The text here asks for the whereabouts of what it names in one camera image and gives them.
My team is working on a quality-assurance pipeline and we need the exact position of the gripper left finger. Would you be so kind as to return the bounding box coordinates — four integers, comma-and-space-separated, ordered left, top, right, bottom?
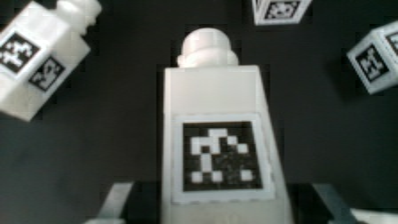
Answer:
82, 182, 136, 224

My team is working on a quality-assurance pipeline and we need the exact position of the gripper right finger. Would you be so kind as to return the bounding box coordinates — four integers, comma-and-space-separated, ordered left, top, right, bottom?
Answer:
313, 183, 398, 224

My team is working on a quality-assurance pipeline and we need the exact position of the white chair leg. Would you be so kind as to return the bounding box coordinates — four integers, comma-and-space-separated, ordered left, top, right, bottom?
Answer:
0, 0, 102, 121
162, 28, 294, 224

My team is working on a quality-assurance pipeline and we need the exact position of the white tagged cube far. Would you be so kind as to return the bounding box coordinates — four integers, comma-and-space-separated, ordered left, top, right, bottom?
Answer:
347, 20, 398, 94

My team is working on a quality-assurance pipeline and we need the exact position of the white tagged cube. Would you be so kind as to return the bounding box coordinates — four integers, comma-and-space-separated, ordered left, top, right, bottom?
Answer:
251, 0, 313, 26
347, 20, 398, 94

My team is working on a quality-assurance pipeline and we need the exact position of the white tagged cube near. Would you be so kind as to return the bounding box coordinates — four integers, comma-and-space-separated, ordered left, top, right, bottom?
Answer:
251, 0, 313, 26

